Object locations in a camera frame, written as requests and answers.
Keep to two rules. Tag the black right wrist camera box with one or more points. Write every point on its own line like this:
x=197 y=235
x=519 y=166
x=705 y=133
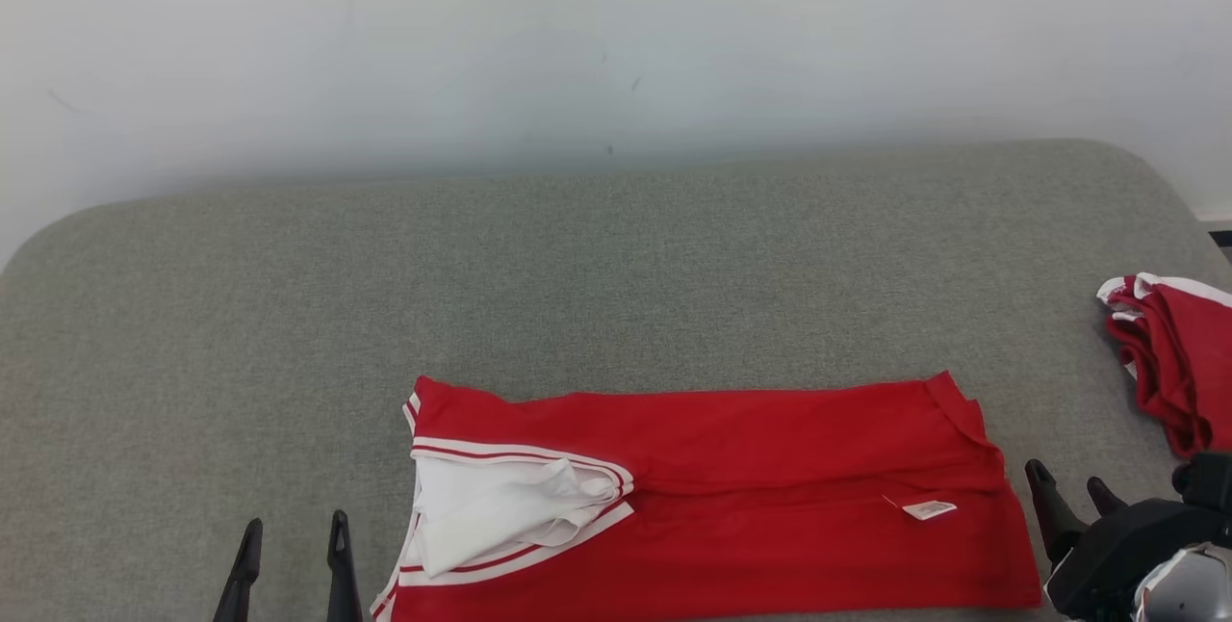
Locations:
x=1208 y=479

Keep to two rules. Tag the red jersey with number 23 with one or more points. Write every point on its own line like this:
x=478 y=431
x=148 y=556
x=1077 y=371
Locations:
x=770 y=506

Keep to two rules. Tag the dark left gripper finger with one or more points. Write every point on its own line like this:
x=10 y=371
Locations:
x=340 y=583
x=243 y=583

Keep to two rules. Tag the black skirting strip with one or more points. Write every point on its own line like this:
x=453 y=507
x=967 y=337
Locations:
x=1222 y=245

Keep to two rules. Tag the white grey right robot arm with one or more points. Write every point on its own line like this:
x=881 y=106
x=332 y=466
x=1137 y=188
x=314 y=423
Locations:
x=1193 y=588

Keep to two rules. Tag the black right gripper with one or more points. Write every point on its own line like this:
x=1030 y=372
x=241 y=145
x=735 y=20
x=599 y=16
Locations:
x=1107 y=564

